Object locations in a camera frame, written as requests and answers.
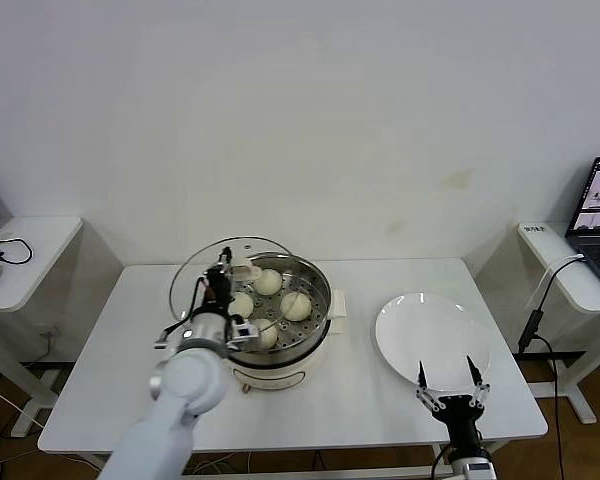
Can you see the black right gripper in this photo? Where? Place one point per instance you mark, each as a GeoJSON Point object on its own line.
{"type": "Point", "coordinates": [457, 412]}

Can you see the white wall socket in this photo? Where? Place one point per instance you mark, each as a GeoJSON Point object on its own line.
{"type": "Point", "coordinates": [51, 331]}

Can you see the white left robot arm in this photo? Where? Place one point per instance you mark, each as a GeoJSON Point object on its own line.
{"type": "Point", "coordinates": [190, 380]}

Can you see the stainless steel steamer basket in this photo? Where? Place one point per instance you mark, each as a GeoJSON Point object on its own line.
{"type": "Point", "coordinates": [310, 320]}

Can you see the white side desk with laptop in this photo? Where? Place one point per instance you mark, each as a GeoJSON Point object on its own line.
{"type": "Point", "coordinates": [535, 245]}

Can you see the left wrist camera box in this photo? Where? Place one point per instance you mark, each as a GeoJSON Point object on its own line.
{"type": "Point", "coordinates": [242, 332]}

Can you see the round white plate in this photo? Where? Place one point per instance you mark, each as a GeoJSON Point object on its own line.
{"type": "Point", "coordinates": [430, 330]}

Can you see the white steamed baozi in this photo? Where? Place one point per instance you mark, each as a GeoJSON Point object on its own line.
{"type": "Point", "coordinates": [266, 334]}
{"type": "Point", "coordinates": [269, 281]}
{"type": "Point", "coordinates": [241, 304]}
{"type": "Point", "coordinates": [296, 306]}

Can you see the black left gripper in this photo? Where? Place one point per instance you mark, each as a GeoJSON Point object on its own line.
{"type": "Point", "coordinates": [219, 290]}

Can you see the round glass pot lid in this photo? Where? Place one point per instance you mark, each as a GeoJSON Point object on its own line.
{"type": "Point", "coordinates": [245, 272]}

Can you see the small white label sticker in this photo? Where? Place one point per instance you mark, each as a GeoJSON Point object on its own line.
{"type": "Point", "coordinates": [536, 230]}

